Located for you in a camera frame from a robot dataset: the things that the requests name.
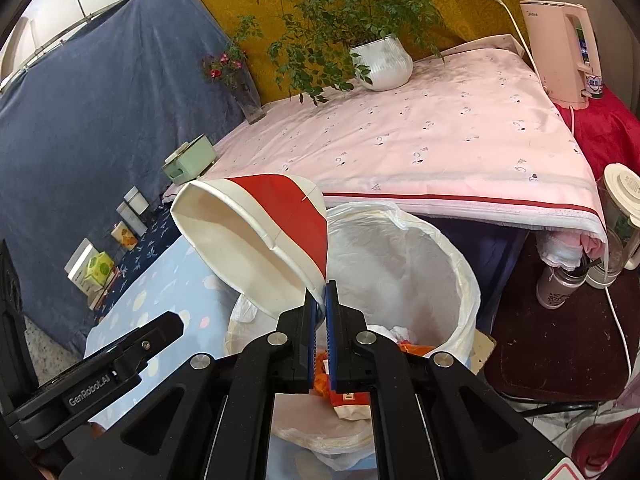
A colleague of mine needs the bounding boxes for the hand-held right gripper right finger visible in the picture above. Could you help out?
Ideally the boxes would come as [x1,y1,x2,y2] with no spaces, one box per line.
[324,280,571,480]

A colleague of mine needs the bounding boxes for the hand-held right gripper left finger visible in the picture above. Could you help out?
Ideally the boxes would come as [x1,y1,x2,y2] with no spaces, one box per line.
[57,285,323,480]

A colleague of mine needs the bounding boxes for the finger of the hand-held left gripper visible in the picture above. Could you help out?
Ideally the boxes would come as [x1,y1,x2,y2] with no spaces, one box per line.
[112,311,183,386]

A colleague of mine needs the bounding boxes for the orange snack packet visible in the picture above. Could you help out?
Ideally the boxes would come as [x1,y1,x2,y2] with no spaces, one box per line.
[312,340,438,418]

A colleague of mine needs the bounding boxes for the bin with white plastic liner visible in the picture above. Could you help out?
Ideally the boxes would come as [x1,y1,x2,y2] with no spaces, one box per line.
[224,201,482,471]

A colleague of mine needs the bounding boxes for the red and white paper cup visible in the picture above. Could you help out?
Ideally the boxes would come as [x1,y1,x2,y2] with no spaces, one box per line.
[170,173,328,321]

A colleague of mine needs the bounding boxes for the light blue spotted cloth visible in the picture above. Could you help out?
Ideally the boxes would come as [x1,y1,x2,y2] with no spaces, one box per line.
[85,232,281,431]

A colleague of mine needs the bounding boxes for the wooden tray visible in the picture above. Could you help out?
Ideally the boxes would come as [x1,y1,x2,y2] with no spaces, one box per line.
[87,272,121,311]

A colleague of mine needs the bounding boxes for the green carton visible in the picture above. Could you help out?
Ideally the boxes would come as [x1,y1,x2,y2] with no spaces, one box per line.
[82,252,116,293]

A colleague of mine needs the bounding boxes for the white box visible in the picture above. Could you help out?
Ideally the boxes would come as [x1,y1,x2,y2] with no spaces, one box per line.
[66,238,96,281]

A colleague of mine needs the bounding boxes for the orange printed tin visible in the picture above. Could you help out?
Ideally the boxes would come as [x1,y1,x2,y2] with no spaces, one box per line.
[111,221,138,252]

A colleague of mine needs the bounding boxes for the grey canister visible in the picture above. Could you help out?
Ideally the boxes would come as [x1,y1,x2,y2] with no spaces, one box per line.
[116,201,148,236]

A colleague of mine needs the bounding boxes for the white canister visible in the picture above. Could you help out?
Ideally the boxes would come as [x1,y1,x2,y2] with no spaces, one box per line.
[123,186,149,211]

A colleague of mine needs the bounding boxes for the beige cardboard piece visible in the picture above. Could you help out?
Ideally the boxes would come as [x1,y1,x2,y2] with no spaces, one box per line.
[470,332,496,376]

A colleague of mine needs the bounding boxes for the small green box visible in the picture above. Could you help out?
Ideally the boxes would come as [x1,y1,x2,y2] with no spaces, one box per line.
[162,134,218,184]

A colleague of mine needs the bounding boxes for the blue backdrop cloth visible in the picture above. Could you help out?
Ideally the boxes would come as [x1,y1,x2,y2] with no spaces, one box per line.
[0,0,248,356]

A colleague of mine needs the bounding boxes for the pink printed table cloth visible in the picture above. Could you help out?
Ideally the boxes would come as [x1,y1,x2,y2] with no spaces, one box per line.
[197,35,608,273]

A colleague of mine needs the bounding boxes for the glass vase with red flowers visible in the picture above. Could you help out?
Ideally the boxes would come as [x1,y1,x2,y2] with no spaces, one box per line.
[201,45,267,125]

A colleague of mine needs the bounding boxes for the folded pink cloths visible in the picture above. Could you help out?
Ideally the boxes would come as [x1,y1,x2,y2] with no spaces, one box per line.
[537,230,608,268]

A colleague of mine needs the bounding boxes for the green plant in white pot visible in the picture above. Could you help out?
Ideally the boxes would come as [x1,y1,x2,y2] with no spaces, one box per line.
[227,0,481,106]

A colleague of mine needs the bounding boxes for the red plastic object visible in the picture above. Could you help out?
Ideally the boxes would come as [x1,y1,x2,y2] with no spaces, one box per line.
[570,422,631,476]

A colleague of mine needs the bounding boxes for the pink plastic bag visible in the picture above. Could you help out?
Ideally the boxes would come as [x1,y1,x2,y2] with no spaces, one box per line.
[612,380,638,426]

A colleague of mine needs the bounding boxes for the blender with white lid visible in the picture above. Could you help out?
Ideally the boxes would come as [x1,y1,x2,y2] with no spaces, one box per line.
[585,162,640,289]

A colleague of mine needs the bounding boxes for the yellow backdrop cloth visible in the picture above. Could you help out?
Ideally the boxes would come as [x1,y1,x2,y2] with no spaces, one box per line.
[170,0,531,106]

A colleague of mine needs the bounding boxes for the red cloth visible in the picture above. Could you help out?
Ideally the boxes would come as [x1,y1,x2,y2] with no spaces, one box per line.
[555,87,640,181]

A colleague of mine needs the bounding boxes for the pink water dispenser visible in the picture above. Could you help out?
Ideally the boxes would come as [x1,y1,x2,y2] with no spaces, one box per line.
[519,0,603,110]

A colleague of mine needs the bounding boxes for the small boxes along wall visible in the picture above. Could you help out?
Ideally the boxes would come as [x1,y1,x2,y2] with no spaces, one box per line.
[97,195,183,306]

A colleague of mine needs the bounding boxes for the white power cord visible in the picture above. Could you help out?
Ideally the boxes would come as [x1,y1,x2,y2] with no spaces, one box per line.
[605,285,633,391]

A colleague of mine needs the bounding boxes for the metal backdrop rail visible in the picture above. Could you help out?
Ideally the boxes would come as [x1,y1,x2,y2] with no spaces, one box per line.
[0,0,166,91]

